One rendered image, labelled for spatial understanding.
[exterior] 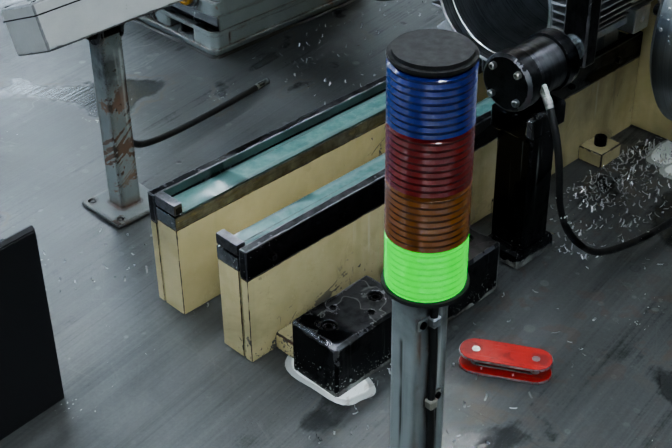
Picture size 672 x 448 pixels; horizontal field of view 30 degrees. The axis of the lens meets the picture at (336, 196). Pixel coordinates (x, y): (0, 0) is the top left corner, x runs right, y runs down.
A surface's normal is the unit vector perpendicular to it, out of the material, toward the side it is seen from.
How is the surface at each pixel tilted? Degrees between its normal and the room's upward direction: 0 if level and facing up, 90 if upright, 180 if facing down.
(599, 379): 0
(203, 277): 90
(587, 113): 90
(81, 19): 67
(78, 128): 0
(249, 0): 90
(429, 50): 0
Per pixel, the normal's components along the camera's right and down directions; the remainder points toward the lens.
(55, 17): 0.64, 0.03
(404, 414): -0.71, 0.40
